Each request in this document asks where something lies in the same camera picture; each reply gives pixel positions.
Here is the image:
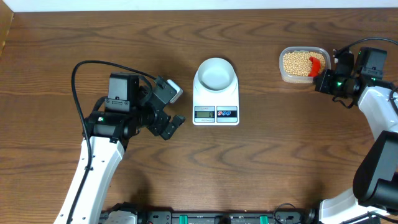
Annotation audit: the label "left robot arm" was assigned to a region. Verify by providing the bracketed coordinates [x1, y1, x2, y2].
[55, 73, 186, 223]

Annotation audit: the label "red plastic measuring scoop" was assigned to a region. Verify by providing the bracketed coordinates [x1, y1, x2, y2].
[308, 57, 321, 77]

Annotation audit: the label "clear plastic container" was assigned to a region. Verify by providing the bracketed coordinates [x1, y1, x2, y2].
[279, 47, 331, 84]

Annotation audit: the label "black left camera cable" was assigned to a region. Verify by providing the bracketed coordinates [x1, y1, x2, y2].
[65, 60, 158, 224]

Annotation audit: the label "white digital kitchen scale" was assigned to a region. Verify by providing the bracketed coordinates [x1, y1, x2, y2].
[192, 72, 239, 126]

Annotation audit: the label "pale grey round bowl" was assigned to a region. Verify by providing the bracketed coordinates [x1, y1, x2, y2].
[197, 58, 237, 91]

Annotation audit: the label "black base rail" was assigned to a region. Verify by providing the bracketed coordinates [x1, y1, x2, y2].
[98, 202, 319, 224]

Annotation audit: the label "soybeans in container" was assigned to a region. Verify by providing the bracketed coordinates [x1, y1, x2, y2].
[282, 51, 326, 77]

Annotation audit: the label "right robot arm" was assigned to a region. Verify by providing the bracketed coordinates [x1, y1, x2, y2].
[315, 47, 397, 223]

